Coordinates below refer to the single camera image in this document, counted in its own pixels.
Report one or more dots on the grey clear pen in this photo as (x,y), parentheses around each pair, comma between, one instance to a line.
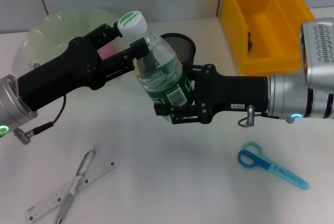
(66,203)

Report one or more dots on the green plastic wrapper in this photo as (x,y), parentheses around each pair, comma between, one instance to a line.
(250,42)

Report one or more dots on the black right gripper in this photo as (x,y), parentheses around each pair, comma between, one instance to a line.
(235,93)

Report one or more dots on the blue scissors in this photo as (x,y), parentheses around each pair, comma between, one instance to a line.
(289,177)

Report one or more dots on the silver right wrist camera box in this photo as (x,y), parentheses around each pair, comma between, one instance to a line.
(319,54)

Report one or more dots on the clear green-label water bottle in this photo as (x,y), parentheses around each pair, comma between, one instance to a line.
(164,77)

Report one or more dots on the pale green glass fruit bowl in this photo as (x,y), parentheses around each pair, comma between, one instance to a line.
(52,33)

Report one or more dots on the transparent plastic ruler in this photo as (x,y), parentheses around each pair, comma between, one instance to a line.
(49,200)

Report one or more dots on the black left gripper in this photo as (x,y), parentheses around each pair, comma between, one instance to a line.
(62,75)

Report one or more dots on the yellow plastic bin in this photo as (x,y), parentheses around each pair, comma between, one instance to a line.
(271,25)

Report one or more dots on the black mesh pen cup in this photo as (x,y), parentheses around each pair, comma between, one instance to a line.
(182,46)

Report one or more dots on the pink peach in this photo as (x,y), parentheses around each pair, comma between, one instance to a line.
(107,51)

